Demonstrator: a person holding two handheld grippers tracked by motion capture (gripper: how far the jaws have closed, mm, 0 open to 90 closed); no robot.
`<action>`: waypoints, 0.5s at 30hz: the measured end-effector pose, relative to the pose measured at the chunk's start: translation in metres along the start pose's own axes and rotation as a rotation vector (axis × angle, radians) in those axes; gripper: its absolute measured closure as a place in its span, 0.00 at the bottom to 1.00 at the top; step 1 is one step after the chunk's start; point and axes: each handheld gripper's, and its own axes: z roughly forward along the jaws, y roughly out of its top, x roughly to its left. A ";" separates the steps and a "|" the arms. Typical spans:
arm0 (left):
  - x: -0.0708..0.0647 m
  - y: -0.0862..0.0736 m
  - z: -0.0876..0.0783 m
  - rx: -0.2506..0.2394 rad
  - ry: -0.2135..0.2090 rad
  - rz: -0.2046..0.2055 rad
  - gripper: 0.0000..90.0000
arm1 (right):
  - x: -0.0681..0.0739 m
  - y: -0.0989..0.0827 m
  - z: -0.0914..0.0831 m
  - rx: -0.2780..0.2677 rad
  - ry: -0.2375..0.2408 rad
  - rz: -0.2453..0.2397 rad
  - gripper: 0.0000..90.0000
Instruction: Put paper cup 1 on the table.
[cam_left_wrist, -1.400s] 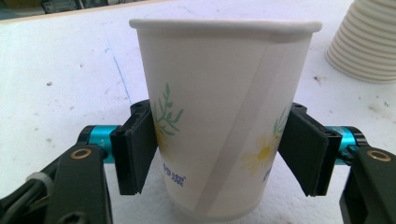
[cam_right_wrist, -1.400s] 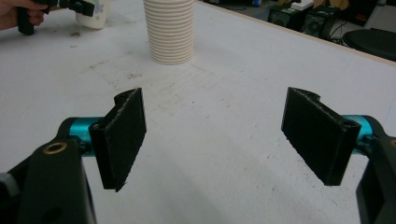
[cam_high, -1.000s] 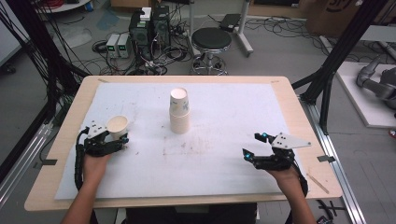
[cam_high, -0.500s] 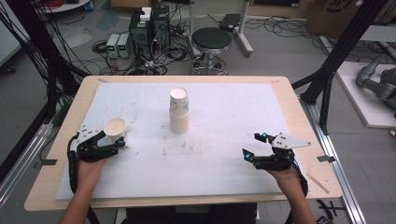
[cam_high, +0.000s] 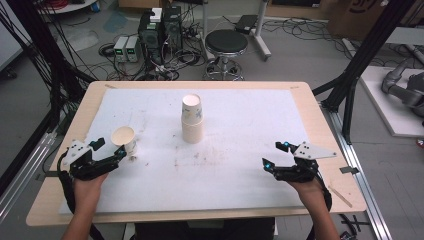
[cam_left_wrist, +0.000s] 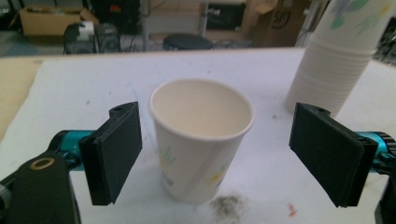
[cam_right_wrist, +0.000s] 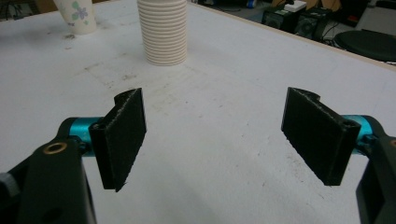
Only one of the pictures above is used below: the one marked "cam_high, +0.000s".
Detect white round table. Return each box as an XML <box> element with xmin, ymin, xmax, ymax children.
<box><xmin>35</xmin><ymin>0</ymin><xmax>98</xmax><ymax>15</ymax></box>

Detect small white box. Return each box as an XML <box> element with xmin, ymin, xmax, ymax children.
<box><xmin>149</xmin><ymin>7</ymin><xmax>164</xmax><ymax>24</ymax></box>

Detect black tape piece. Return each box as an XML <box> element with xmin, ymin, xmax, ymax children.
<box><xmin>339</xmin><ymin>165</ymin><xmax>361</xmax><ymax>175</ymax></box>
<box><xmin>35</xmin><ymin>170</ymin><xmax>63</xmax><ymax>183</ymax></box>

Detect white stand leg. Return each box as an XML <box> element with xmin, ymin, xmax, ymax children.
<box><xmin>253</xmin><ymin>0</ymin><xmax>273</xmax><ymax>62</ymax></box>

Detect person's left hand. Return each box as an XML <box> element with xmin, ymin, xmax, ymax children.
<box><xmin>72</xmin><ymin>172</ymin><xmax>110</xmax><ymax>215</ymax></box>

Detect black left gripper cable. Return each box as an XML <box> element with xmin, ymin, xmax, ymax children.
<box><xmin>56</xmin><ymin>151</ymin><xmax>78</xmax><ymax>215</ymax></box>

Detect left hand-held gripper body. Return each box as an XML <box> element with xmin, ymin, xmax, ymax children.
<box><xmin>58</xmin><ymin>138</ymin><xmax>117</xmax><ymax>182</ymax></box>

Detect white foam mat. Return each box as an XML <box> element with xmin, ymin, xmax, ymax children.
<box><xmin>58</xmin><ymin>87</ymin><xmax>315</xmax><ymax>215</ymax></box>

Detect brown cardboard box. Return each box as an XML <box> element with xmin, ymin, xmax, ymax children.
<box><xmin>327</xmin><ymin>0</ymin><xmax>424</xmax><ymax>42</ymax></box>

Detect aluminium rail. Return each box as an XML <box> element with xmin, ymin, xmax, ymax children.
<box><xmin>0</xmin><ymin>130</ymin><xmax>58</xmax><ymax>224</ymax></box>
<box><xmin>319</xmin><ymin>102</ymin><xmax>395</xmax><ymax>240</ymax></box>

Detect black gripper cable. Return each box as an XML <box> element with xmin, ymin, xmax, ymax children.
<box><xmin>56</xmin><ymin>151</ymin><xmax>78</xmax><ymax>215</ymax></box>
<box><xmin>314</xmin><ymin>172</ymin><xmax>334</xmax><ymax>213</ymax></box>

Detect grey shelf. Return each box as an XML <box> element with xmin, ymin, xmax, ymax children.
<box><xmin>385</xmin><ymin>26</ymin><xmax>424</xmax><ymax>47</ymax></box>

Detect black computer tower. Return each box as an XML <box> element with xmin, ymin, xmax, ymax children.
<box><xmin>162</xmin><ymin>5</ymin><xmax>184</xmax><ymax>52</ymax></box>
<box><xmin>137</xmin><ymin>11</ymin><xmax>165</xmax><ymax>66</ymax></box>

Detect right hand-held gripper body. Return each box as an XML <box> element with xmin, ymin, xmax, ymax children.
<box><xmin>270</xmin><ymin>141</ymin><xmax>338</xmax><ymax>184</ymax></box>

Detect black metal frame with cables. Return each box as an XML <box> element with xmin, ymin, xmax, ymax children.
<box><xmin>0</xmin><ymin>0</ymin><xmax>98</xmax><ymax>135</ymax></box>

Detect tangle of black floor cables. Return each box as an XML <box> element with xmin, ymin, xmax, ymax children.
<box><xmin>97</xmin><ymin>39</ymin><xmax>208</xmax><ymax>82</ymax></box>

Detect white platform board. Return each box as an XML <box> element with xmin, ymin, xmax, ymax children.
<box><xmin>358</xmin><ymin>65</ymin><xmax>424</xmax><ymax>139</ymax></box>

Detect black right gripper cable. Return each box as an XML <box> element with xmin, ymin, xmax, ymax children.
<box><xmin>314</xmin><ymin>172</ymin><xmax>334</xmax><ymax>213</ymax></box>

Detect thin wooden stick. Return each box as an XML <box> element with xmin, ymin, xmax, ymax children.
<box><xmin>328</xmin><ymin>185</ymin><xmax>354</xmax><ymax>209</ymax></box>

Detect flat black device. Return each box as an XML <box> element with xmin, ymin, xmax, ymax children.
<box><xmin>233</xmin><ymin>14</ymin><xmax>260</xmax><ymax>36</ymax></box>

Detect black round stool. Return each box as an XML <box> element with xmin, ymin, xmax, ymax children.
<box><xmin>203</xmin><ymin>29</ymin><xmax>250</xmax><ymax>82</ymax></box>

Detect long black floor cables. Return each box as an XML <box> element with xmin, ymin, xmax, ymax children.
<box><xmin>262</xmin><ymin>16</ymin><xmax>396</xmax><ymax>68</ymax></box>

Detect grey power supply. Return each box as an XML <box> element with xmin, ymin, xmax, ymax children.
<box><xmin>112</xmin><ymin>35</ymin><xmax>130</xmax><ymax>64</ymax></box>
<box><xmin>125</xmin><ymin>35</ymin><xmax>141</xmax><ymax>64</ymax></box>

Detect white paper cup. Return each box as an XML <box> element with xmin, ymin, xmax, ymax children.
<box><xmin>181</xmin><ymin>93</ymin><xmax>204</xmax><ymax>125</ymax></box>
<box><xmin>180</xmin><ymin>118</ymin><xmax>205</xmax><ymax>145</ymax></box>
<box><xmin>110</xmin><ymin>125</ymin><xmax>139</xmax><ymax>158</ymax></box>

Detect person's right hand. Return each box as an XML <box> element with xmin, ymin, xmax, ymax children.
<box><xmin>287</xmin><ymin>179</ymin><xmax>327</xmax><ymax>215</ymax></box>

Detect person's dark clothing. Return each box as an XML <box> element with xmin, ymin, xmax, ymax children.
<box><xmin>134</xmin><ymin>217</ymin><xmax>276</xmax><ymax>240</ymax></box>

